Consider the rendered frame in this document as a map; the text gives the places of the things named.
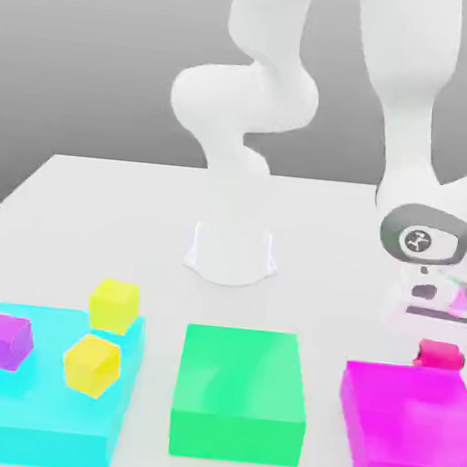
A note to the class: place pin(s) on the small red cube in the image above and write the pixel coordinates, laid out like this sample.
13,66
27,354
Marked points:
440,355

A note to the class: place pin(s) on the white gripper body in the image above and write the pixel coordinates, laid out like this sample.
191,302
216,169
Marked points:
429,326

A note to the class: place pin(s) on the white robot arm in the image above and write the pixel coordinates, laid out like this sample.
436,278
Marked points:
267,96

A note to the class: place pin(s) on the large magenta box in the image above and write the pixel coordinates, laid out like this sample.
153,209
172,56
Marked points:
411,427

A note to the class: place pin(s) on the large cyan box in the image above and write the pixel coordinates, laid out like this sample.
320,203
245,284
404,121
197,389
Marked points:
39,411

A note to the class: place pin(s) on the small purple cube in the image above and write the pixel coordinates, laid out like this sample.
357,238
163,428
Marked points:
4,342

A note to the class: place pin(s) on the small yellow cube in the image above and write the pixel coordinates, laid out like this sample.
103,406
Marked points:
113,306
91,365

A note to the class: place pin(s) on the large green box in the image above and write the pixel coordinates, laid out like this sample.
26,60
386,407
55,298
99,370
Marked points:
240,391

